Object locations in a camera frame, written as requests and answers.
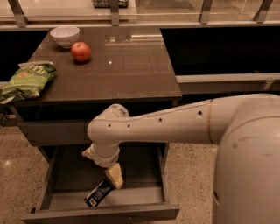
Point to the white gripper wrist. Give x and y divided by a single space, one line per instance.
105 160

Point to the dark blue rxbar wrapper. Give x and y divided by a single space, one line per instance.
95 197

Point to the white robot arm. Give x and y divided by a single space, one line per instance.
246 128

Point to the open middle drawer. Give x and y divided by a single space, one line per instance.
71 177

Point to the closed top drawer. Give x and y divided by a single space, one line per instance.
48 133

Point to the grey drawer cabinet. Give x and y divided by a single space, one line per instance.
128 65

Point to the green chip bag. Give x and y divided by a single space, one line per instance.
28 81

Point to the red apple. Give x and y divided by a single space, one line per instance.
80 52

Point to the white bowl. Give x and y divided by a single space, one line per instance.
65 36

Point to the glass railing with posts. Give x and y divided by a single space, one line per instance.
43 14

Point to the wire basket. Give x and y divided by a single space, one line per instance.
107 3

